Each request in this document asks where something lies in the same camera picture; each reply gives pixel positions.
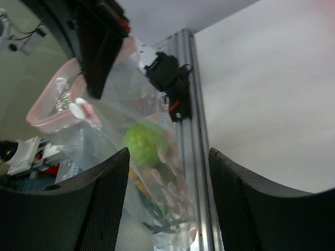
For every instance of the aluminium table rail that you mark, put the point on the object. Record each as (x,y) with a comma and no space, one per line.
(193,144)

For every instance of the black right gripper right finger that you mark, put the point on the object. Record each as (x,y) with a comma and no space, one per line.
(255,213)

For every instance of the green ball fruit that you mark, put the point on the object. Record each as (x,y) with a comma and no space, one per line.
(144,140)

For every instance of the yellow longan bunch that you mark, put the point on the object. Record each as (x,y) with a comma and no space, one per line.
(138,182)

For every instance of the clear pink-dotted zip bag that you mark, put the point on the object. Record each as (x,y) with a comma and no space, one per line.
(90,130)

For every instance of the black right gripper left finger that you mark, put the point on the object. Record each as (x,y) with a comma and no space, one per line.
(80,213)

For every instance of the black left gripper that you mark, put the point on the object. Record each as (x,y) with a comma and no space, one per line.
(91,31)

